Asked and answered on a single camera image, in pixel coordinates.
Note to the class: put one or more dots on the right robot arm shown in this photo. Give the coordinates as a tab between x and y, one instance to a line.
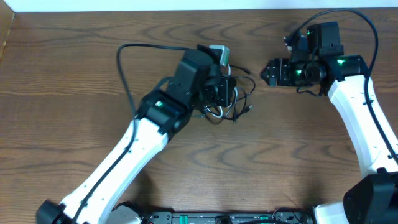
318	58

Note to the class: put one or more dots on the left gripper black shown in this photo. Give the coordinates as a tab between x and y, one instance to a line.
227	91

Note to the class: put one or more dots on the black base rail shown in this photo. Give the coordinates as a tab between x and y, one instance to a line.
284	215

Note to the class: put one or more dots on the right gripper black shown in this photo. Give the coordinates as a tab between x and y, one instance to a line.
282	79

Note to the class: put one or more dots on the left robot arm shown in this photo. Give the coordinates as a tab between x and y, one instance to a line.
198	82

